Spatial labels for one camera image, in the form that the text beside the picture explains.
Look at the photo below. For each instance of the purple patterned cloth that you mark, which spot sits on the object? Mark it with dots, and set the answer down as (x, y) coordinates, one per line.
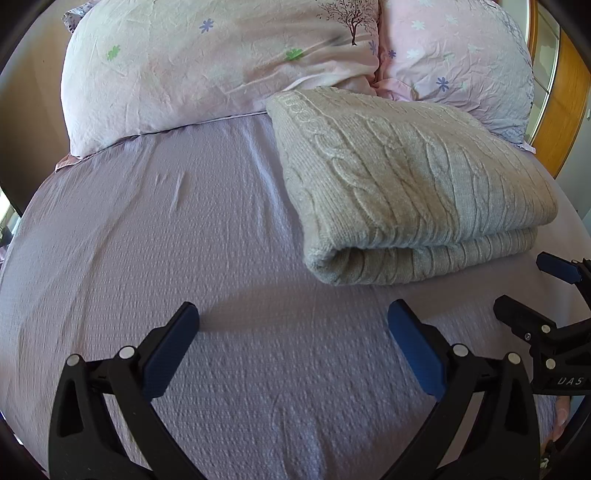
(76, 14)

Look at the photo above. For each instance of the orange wooden frame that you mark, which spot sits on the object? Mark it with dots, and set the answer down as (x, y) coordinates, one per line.
(570, 101)

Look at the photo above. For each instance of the tree print floral pillow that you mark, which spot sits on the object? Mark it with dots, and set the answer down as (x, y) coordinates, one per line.
(194, 69)

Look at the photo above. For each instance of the lilac bed sheet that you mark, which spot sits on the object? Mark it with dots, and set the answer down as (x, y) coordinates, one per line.
(231, 300)

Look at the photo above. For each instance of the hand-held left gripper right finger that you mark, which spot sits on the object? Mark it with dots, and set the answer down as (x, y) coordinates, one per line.
(415, 346)

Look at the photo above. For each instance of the pink floral pillow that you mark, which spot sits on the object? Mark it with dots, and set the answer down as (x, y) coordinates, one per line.
(466, 60)

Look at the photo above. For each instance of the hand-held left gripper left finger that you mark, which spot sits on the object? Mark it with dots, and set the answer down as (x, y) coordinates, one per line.
(168, 350)

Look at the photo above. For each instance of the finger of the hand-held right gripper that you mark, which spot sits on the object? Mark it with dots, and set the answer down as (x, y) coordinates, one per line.
(521, 318)
(556, 267)

